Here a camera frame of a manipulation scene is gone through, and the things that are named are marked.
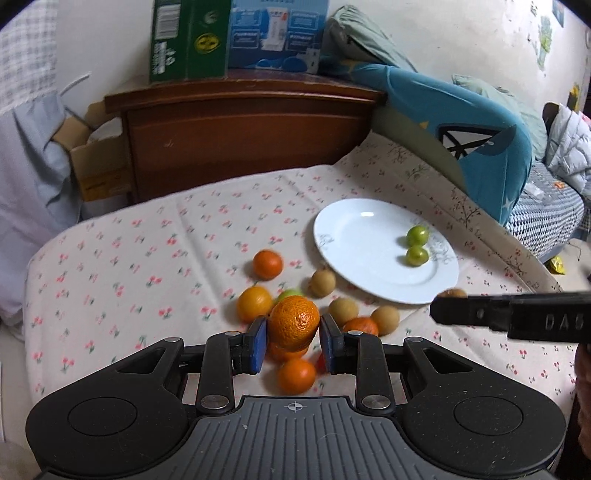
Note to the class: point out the brown longan with stem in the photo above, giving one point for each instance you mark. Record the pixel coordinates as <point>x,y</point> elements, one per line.
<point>322,283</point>

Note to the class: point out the open brown cardboard box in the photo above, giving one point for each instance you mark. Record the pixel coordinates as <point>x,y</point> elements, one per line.
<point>97,161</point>

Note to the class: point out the cherry print bed sheet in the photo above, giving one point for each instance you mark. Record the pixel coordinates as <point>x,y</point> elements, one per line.
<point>138,277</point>

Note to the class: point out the beige branch print cloth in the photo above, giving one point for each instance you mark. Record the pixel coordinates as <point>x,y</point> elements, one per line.
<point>461,207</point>

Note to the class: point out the white plate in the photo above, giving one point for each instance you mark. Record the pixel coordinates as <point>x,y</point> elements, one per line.
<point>364,249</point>

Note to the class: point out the large bumpy mandarin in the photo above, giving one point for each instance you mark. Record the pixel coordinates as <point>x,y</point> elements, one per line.
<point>294,323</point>

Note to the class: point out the green cardboard box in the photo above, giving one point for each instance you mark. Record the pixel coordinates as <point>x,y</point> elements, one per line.
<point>189,41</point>

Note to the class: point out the blue printed pillow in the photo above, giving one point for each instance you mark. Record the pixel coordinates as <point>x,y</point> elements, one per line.
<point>485,138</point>

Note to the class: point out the small orange mandarin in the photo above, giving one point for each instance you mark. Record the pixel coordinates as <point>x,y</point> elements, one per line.
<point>362,325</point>
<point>286,353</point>
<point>296,376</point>

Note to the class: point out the black and white patterned blanket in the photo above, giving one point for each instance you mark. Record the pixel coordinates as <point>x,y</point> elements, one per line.
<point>545,207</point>

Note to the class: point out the wooden cabinet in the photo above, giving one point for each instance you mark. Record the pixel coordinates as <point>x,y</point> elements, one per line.
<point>240,138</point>

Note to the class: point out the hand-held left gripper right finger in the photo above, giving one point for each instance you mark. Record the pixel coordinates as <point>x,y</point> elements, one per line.
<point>328,345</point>

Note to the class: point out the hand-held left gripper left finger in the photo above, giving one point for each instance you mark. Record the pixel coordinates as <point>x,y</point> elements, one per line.
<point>258,345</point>

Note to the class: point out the small green plum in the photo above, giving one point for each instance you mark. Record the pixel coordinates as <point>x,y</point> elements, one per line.
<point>416,255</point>
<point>418,235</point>

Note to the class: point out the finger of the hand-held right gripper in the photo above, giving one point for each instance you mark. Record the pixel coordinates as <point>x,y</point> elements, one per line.
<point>466,311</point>

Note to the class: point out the yellowish orange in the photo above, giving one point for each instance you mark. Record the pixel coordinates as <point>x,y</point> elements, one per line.
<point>253,303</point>

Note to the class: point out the pale green cloth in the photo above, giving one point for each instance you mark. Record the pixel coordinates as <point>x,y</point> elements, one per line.
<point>517,110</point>

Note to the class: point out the checked curtain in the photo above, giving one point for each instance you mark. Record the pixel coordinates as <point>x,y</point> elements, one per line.
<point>23,50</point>

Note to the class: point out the wall sticker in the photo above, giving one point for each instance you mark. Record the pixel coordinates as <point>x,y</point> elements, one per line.
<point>545,41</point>

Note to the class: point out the light blue curtain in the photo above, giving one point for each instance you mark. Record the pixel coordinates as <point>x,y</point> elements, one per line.
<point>32,184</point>

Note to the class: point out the blue cardboard box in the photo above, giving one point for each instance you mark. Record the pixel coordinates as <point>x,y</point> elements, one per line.
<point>277,37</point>

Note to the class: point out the yellow snack packet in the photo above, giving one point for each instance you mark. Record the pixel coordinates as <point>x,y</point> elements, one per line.
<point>557,265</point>

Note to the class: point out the white puffer jacket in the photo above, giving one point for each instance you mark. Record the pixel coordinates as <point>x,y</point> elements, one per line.
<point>570,147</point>

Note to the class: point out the round orange mandarin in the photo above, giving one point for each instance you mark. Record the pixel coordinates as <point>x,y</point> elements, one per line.
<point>268,264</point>

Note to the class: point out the grey-green pillow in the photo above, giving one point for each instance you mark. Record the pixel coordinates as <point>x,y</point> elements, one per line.
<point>364,37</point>

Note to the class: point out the red cherry tomato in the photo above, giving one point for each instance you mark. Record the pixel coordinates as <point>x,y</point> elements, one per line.
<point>320,364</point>

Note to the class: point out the large green plum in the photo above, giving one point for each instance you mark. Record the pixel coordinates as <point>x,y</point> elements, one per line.
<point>292,293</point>

